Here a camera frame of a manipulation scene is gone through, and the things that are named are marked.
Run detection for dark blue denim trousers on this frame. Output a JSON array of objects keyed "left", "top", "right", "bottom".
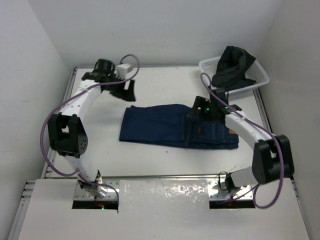
[{"left": 119, "top": 104, "right": 239, "bottom": 150}]

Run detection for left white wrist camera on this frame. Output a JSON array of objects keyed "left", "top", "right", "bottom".
[{"left": 116, "top": 63, "right": 133, "bottom": 79}]

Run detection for black trousers in basket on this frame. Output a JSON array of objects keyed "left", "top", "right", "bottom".
[{"left": 211, "top": 46, "right": 256, "bottom": 91}]

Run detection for metal base plate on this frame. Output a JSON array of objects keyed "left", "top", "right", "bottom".
[
  {"left": 207, "top": 178, "right": 253, "bottom": 201},
  {"left": 73, "top": 183, "right": 118, "bottom": 201}
]

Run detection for white plastic basket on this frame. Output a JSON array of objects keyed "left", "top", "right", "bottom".
[{"left": 198, "top": 56, "right": 270, "bottom": 96}]

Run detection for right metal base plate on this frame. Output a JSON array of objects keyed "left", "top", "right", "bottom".
[{"left": 207, "top": 178, "right": 253, "bottom": 201}]

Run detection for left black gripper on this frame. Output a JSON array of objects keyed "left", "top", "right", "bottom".
[{"left": 105, "top": 74, "right": 136, "bottom": 103}]

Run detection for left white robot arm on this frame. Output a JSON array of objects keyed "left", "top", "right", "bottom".
[{"left": 47, "top": 59, "right": 136, "bottom": 199}]

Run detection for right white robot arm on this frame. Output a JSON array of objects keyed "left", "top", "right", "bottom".
[{"left": 188, "top": 96, "right": 295, "bottom": 193}]

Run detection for aluminium table frame rail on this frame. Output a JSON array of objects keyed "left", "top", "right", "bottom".
[{"left": 40, "top": 66, "right": 80, "bottom": 179}]

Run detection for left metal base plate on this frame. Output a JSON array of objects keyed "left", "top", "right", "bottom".
[{"left": 73, "top": 183, "right": 118, "bottom": 201}]

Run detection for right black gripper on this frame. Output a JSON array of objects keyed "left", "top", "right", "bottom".
[{"left": 189, "top": 95, "right": 217, "bottom": 123}]

